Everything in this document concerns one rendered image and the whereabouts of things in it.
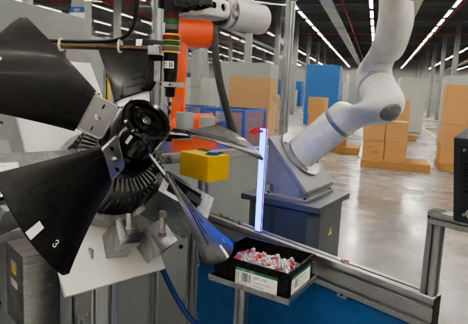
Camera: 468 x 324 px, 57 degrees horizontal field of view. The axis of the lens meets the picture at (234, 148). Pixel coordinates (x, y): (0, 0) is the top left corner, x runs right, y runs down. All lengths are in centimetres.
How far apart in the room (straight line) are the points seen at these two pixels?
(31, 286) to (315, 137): 98
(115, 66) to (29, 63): 27
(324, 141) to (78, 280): 90
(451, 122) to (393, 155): 123
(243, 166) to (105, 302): 127
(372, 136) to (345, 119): 698
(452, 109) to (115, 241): 822
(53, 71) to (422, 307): 98
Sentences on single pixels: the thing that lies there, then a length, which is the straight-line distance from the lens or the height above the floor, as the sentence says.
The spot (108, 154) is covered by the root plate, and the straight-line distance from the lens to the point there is 97.
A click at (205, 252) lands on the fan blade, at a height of 97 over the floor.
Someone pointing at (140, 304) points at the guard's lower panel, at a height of 33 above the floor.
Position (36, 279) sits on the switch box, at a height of 77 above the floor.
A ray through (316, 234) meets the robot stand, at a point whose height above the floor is 83.
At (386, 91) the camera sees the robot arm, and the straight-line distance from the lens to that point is 142.
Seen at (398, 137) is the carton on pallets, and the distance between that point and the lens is 848.
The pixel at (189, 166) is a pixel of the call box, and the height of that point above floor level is 102.
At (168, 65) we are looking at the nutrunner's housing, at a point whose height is 135.
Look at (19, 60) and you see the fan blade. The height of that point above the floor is 134.
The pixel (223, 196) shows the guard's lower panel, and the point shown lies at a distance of 223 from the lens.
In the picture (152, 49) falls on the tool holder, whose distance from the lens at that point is 110.
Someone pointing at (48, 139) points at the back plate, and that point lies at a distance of 124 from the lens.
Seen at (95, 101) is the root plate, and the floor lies 126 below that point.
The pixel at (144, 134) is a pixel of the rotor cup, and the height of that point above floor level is 119.
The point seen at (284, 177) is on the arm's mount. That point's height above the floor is 101.
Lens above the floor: 130
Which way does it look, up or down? 8 degrees down
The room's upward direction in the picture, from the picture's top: 3 degrees clockwise
